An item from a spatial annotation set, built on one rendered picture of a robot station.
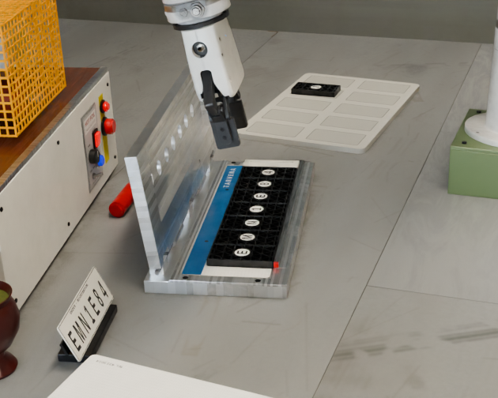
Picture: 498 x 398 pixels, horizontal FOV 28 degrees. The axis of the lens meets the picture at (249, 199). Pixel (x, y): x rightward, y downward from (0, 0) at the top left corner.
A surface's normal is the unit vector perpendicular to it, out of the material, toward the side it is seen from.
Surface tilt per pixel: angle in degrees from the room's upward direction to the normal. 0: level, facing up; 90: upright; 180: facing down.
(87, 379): 0
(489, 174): 90
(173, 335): 0
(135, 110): 0
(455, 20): 90
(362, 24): 90
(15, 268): 90
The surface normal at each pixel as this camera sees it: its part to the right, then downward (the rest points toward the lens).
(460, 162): -0.33, 0.41
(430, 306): -0.04, -0.90
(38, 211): 0.99, 0.03
